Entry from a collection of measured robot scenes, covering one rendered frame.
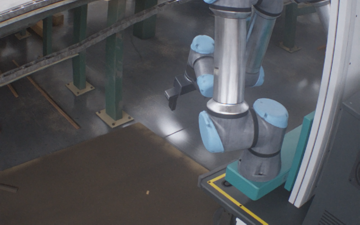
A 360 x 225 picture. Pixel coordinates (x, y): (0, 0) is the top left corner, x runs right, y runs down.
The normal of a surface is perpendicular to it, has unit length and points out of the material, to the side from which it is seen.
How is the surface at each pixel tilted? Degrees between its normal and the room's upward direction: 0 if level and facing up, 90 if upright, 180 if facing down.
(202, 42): 25
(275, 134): 90
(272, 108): 7
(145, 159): 0
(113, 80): 90
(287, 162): 0
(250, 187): 90
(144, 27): 90
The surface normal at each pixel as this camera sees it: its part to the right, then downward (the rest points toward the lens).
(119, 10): 0.67, 0.41
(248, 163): -0.71, 0.02
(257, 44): -0.25, 0.74
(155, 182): 0.06, -0.86
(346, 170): -0.79, 0.27
